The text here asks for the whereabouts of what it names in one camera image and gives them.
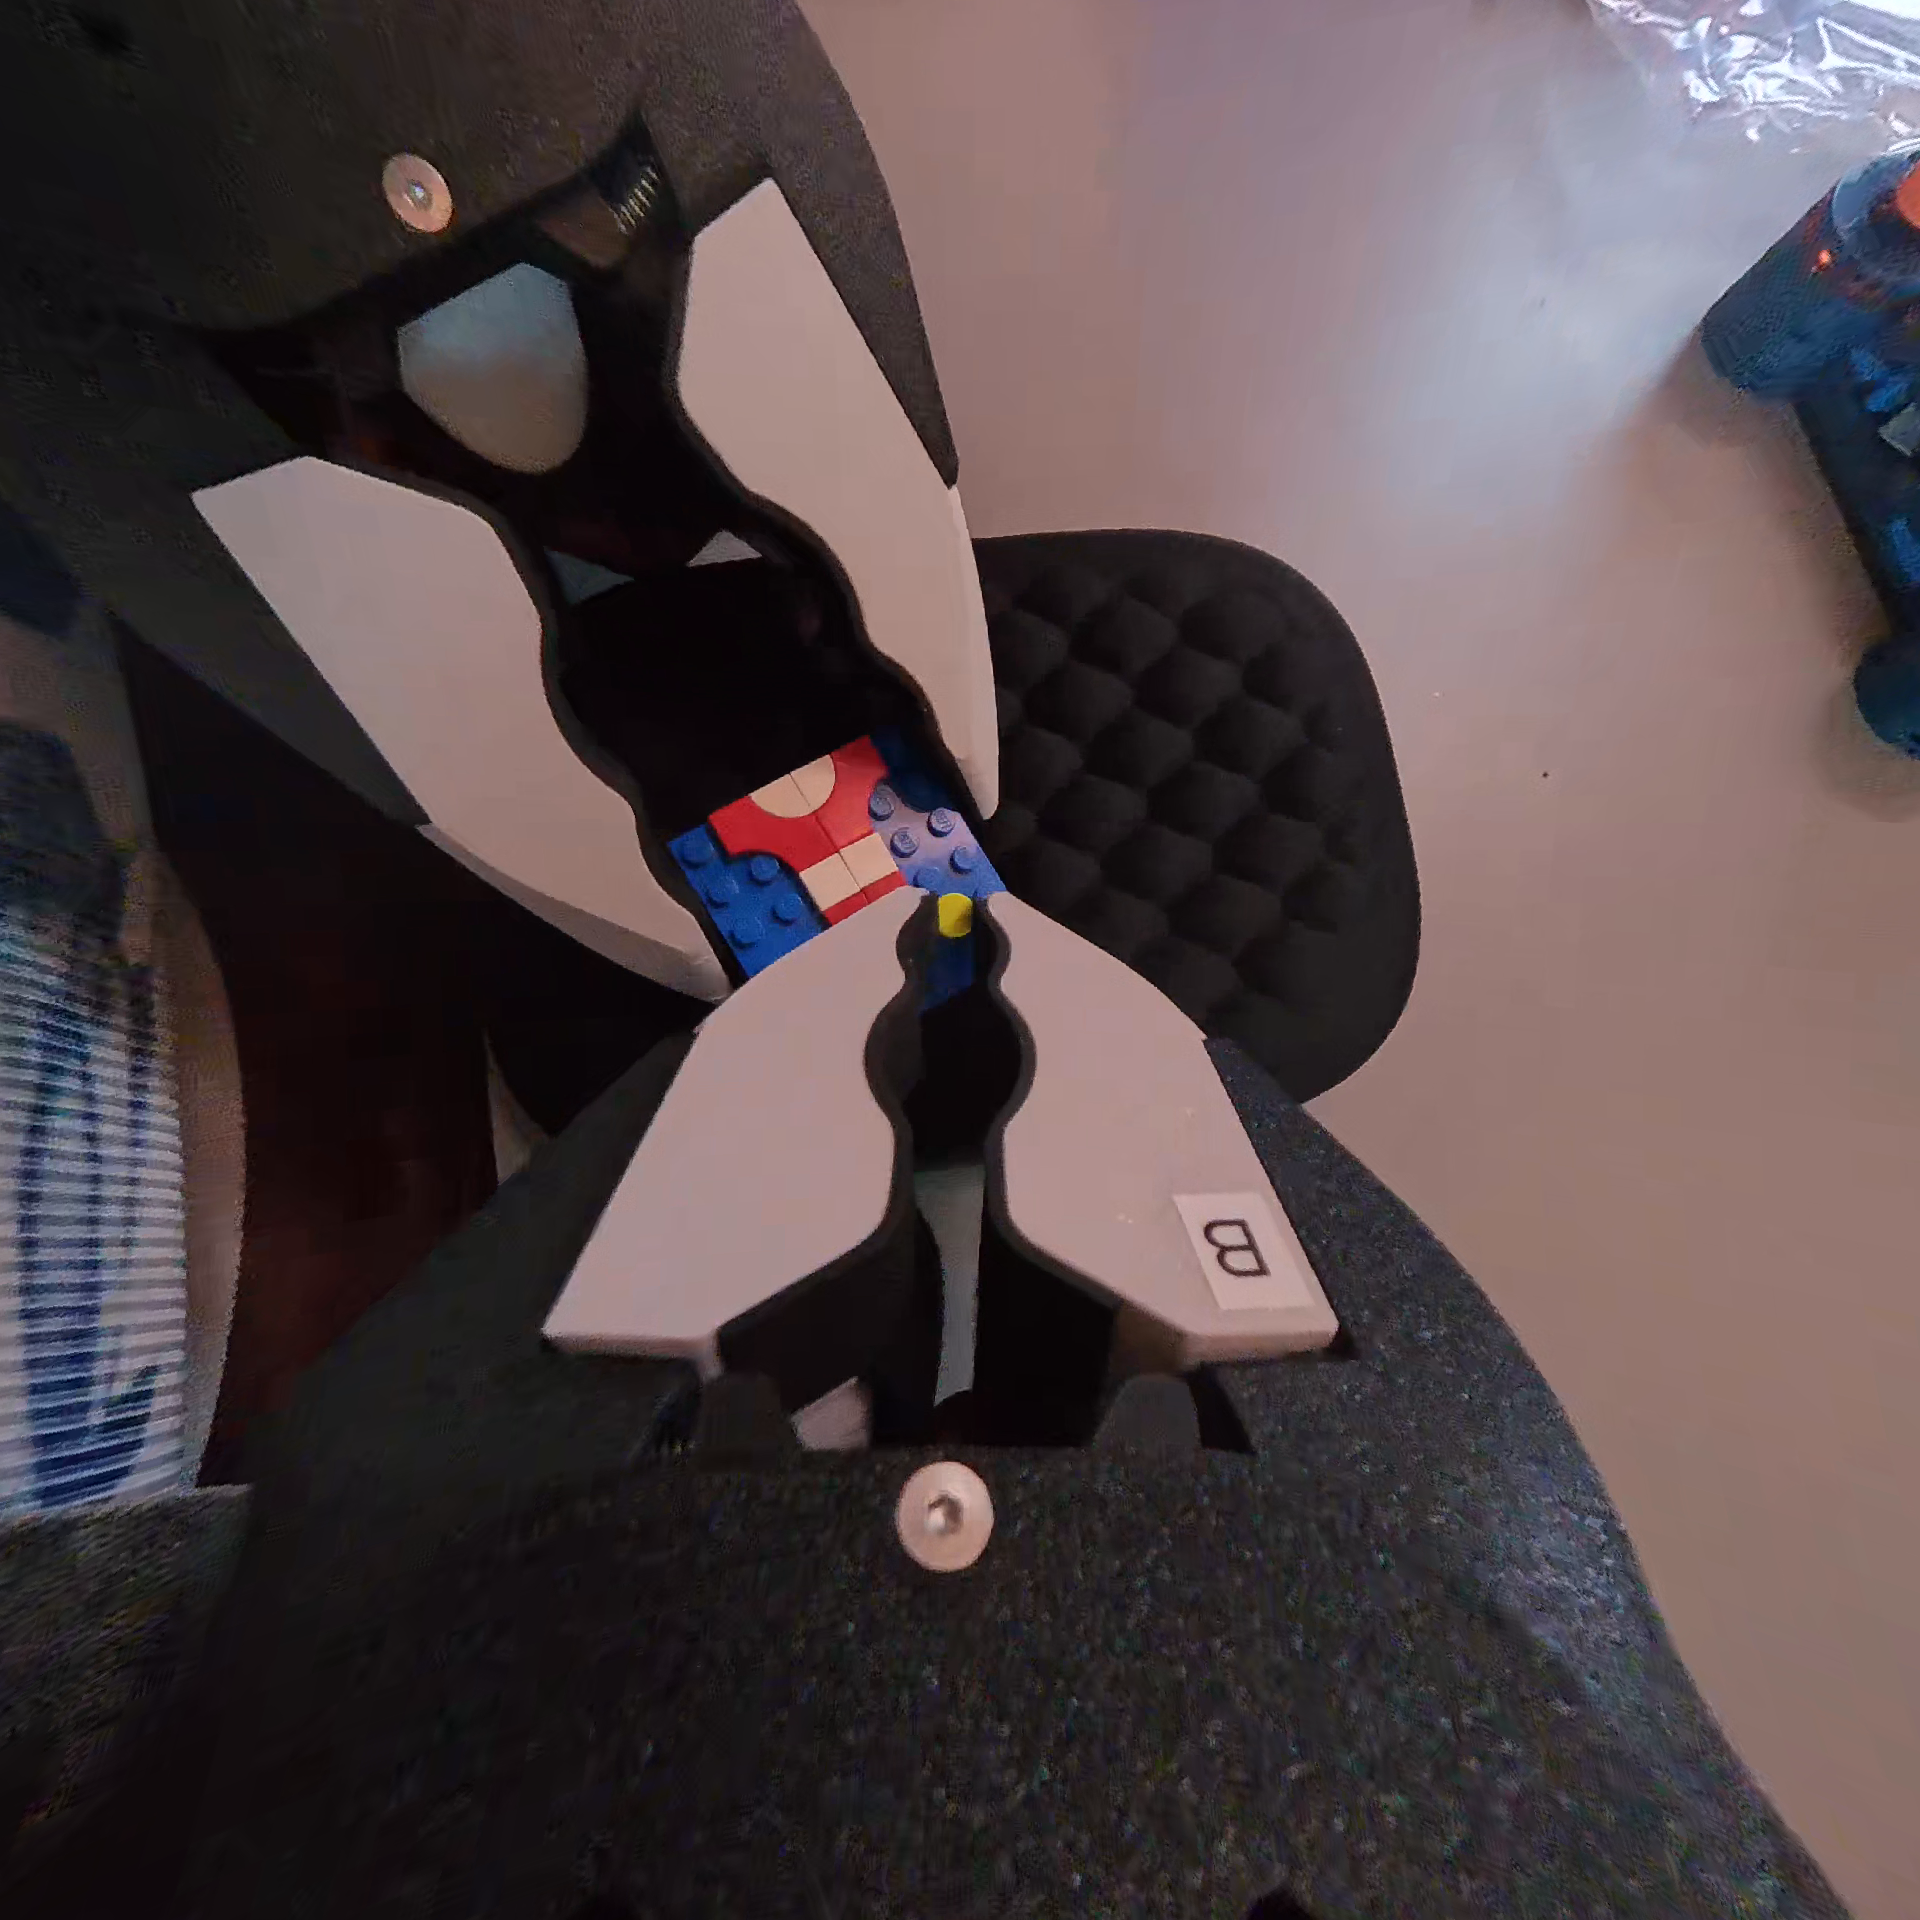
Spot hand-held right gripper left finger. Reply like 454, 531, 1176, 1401
541, 889, 925, 1379

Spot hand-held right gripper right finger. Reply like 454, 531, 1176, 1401
982, 893, 1342, 1371

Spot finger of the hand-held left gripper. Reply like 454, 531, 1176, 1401
672, 175, 1005, 823
190, 455, 741, 1005

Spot blue toy plate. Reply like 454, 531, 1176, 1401
667, 731, 1008, 1011

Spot red white toy tiles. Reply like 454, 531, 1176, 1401
708, 738, 920, 924

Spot black foam-lined case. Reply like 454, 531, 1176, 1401
494, 533, 1423, 1164

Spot toy handheld game console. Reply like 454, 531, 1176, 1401
1699, 143, 1920, 752

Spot clear plastic bag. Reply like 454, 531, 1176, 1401
1591, 0, 1920, 145

